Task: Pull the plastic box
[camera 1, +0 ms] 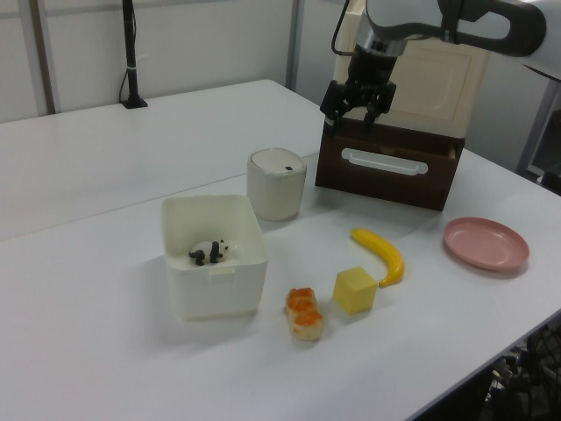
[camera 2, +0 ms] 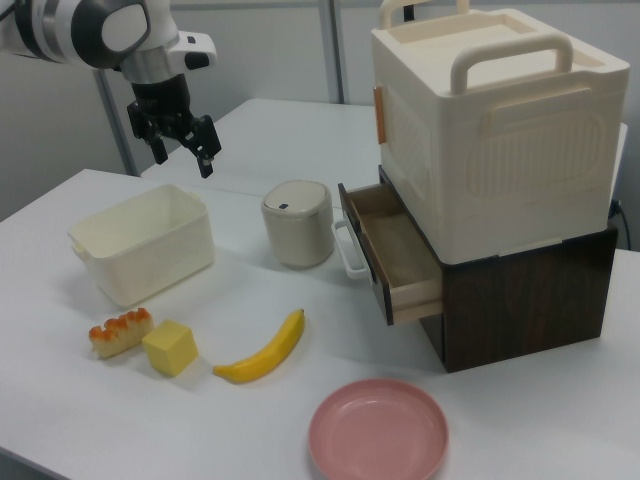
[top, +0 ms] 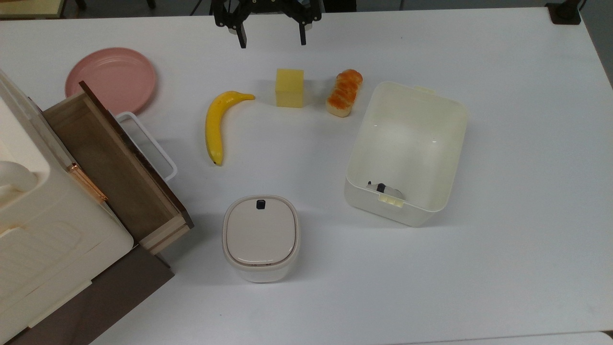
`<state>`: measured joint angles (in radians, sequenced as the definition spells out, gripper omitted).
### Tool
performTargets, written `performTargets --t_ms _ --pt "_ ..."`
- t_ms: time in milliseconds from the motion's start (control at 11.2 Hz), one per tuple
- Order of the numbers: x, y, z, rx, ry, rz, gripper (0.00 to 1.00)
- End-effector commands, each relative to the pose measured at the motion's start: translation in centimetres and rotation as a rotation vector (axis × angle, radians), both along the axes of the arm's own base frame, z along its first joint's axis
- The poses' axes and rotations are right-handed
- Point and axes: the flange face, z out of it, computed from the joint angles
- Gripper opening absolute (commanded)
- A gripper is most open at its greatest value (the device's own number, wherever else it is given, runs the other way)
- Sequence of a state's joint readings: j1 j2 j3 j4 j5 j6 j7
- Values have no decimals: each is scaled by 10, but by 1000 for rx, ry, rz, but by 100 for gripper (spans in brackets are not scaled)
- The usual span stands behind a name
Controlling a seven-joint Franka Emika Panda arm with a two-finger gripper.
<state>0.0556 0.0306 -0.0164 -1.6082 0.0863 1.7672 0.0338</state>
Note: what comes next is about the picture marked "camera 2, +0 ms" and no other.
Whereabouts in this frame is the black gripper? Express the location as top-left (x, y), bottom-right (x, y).
top-left (125, 72), bottom-right (223, 180)

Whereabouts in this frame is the white plastic box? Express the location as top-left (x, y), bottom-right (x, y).
top-left (67, 183), bottom-right (217, 308)

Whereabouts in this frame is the large cream storage box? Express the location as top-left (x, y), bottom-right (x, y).
top-left (370, 0), bottom-right (631, 264)

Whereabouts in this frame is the small beige lidded bin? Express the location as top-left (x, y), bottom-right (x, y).
top-left (260, 179), bottom-right (335, 271)

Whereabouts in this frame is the salmon roe sushi toy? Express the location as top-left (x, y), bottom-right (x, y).
top-left (87, 307), bottom-right (156, 360)

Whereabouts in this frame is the yellow cube block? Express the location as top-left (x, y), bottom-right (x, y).
top-left (141, 319), bottom-right (200, 378)

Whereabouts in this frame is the yellow toy banana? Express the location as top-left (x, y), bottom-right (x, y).
top-left (212, 308), bottom-right (307, 386)

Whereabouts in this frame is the pink plastic plate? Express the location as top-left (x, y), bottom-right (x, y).
top-left (307, 377), bottom-right (450, 480)

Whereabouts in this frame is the dark wooden drawer cabinet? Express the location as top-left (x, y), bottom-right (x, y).
top-left (377, 164), bottom-right (619, 374)

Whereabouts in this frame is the grey partition post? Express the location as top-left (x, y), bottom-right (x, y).
top-left (328, 0), bottom-right (347, 105)

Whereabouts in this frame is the wooden drawer with white handle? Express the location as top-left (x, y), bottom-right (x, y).
top-left (330, 182), bottom-right (445, 328)

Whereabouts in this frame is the thin black wall cable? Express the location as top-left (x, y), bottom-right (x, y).
top-left (606, 198), bottom-right (634, 250)

